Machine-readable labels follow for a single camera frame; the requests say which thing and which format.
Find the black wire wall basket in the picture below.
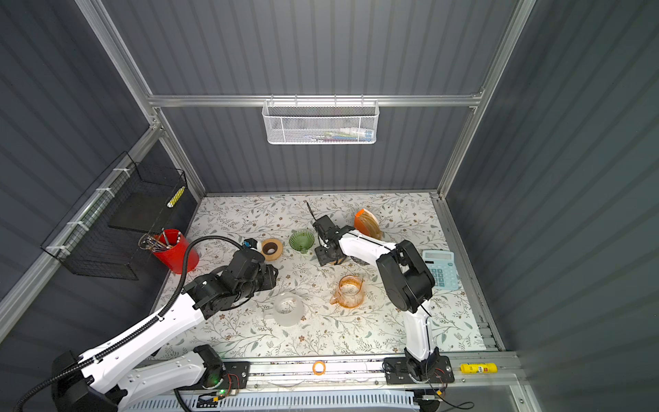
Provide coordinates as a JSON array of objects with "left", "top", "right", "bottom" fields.
[{"left": 41, "top": 156, "right": 187, "bottom": 281}]

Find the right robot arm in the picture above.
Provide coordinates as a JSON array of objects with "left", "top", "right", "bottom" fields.
[{"left": 312, "top": 215, "right": 439, "bottom": 382}]

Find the yellow highlighter in basket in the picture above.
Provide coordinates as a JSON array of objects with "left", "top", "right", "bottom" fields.
[{"left": 166, "top": 185, "right": 186, "bottom": 209}]

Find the light blue calculator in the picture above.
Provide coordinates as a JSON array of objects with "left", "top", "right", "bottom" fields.
[{"left": 422, "top": 250, "right": 459, "bottom": 291}]

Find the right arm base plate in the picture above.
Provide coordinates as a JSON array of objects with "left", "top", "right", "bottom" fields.
[{"left": 382, "top": 355, "right": 455, "bottom": 386}]

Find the green glass dripper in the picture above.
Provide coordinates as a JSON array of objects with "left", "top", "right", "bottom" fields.
[{"left": 288, "top": 229, "right": 315, "bottom": 253}]

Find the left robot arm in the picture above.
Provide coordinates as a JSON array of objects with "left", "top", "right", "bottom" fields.
[{"left": 14, "top": 239, "right": 278, "bottom": 411}]

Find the white frosted mug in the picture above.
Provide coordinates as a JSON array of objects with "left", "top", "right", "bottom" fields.
[{"left": 264, "top": 293, "right": 305, "bottom": 327}]

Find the orange coffee filter box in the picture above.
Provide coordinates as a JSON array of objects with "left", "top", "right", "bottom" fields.
[{"left": 354, "top": 209, "right": 383, "bottom": 240}]

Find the orange glass pitcher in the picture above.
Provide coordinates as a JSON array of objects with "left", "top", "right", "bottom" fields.
[{"left": 329, "top": 276, "right": 365, "bottom": 309}]

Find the white wire mesh basket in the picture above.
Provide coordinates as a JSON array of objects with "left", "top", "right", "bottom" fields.
[{"left": 262, "top": 100, "right": 380, "bottom": 145}]

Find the red ribbed utensil cup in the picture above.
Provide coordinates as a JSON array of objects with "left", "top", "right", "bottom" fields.
[{"left": 153, "top": 229, "right": 189, "bottom": 275}]

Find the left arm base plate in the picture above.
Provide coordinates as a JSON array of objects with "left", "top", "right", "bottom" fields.
[{"left": 201, "top": 362, "right": 252, "bottom": 391}]

